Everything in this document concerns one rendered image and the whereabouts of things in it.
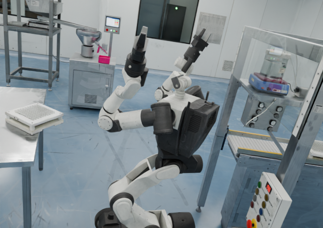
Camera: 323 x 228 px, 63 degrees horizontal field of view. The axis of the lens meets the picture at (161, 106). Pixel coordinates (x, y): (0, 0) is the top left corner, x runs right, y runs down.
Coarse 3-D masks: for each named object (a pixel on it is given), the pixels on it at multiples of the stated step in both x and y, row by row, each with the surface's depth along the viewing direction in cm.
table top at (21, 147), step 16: (0, 96) 200; (16, 96) 205; (32, 96) 210; (0, 112) 177; (0, 128) 158; (16, 128) 161; (0, 144) 144; (16, 144) 146; (32, 144) 149; (0, 160) 131; (16, 160) 133; (32, 160) 136
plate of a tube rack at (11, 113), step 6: (18, 108) 171; (48, 108) 178; (6, 114) 164; (12, 114) 162; (18, 114) 163; (54, 114) 171; (60, 114) 173; (18, 120) 160; (24, 120) 158; (30, 120) 159; (36, 120) 160; (42, 120) 162; (48, 120) 165; (30, 126) 156
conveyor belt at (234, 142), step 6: (228, 138) 203; (234, 138) 201; (240, 138) 203; (246, 138) 205; (234, 144) 192; (240, 144) 193; (246, 144) 195; (252, 144) 197; (258, 144) 198; (264, 144) 200; (270, 144) 202; (282, 144) 206; (234, 150) 187; (264, 150) 191; (270, 150) 193; (276, 150) 195; (264, 156) 184
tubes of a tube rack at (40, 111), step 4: (28, 108) 171; (32, 108) 172; (36, 108) 173; (40, 108) 175; (24, 112) 166; (28, 112) 167; (32, 112) 167; (40, 112) 170; (44, 112) 170; (48, 112) 171; (32, 116) 163; (36, 116) 163
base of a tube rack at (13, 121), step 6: (6, 120) 166; (12, 120) 165; (54, 120) 174; (60, 120) 175; (18, 126) 161; (24, 126) 160; (36, 126) 163; (42, 126) 164; (48, 126) 167; (30, 132) 157; (36, 132) 160
